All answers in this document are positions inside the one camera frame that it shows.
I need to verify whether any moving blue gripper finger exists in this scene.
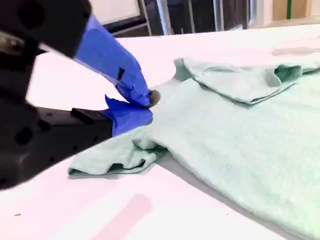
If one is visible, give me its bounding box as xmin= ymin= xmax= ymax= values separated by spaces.
xmin=9 ymin=0 xmax=161 ymax=109

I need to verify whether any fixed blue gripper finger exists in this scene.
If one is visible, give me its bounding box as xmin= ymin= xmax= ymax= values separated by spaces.
xmin=14 ymin=94 xmax=154 ymax=180

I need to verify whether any pale green T-shirt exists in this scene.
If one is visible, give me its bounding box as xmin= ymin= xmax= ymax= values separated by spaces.
xmin=67 ymin=56 xmax=320 ymax=240

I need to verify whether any black crossbar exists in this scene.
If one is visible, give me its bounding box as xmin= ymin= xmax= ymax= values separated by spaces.
xmin=102 ymin=15 xmax=149 ymax=36

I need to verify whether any wooden panel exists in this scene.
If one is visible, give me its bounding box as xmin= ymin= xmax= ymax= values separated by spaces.
xmin=272 ymin=0 xmax=312 ymax=22

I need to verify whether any grey metal frame leg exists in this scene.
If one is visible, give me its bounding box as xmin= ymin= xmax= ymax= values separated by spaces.
xmin=214 ymin=0 xmax=225 ymax=32
xmin=156 ymin=0 xmax=174 ymax=36
xmin=138 ymin=0 xmax=153 ymax=36

